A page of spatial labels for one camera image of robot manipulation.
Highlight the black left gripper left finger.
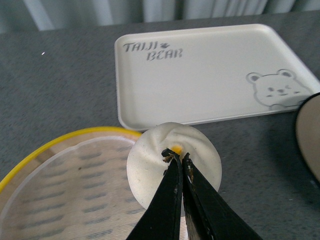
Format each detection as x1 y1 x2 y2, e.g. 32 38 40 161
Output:
127 148 183 240

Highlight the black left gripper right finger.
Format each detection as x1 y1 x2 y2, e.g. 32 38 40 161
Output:
182 153 261 240

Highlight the white steamed bun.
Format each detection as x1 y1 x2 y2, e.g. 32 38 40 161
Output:
126 122 222 209

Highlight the brown plate with black rim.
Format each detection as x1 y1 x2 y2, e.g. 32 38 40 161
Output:
295 93 320 182

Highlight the white bear print tray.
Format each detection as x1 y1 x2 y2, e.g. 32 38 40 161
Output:
114 24 320 131

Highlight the white steamer liner cloth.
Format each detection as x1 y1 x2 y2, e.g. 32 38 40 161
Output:
0 136 188 240

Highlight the yellow rimmed bamboo steamer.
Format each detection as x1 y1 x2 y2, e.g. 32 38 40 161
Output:
0 126 189 240

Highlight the grey pleated curtain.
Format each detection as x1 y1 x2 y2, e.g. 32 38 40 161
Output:
0 0 320 33

